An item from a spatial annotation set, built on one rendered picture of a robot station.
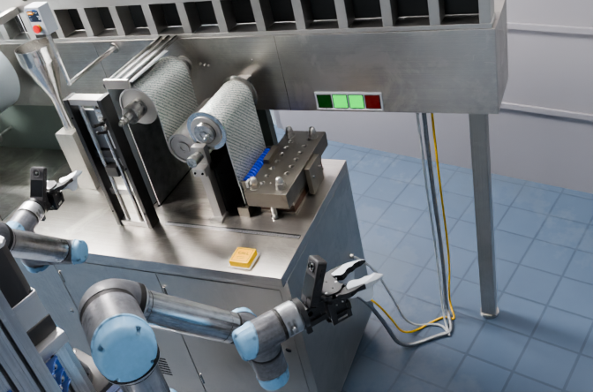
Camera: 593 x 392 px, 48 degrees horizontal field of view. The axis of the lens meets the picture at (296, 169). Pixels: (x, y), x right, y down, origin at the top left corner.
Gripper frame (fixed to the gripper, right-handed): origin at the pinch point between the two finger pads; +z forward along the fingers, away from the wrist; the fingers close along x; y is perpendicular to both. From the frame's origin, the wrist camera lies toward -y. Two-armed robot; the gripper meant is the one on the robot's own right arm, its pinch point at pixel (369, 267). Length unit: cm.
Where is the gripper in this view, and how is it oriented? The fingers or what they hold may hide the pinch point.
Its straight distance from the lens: 159.1
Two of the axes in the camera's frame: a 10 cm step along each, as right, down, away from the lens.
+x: 4.3, 2.9, -8.5
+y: 2.6, 8.6, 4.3
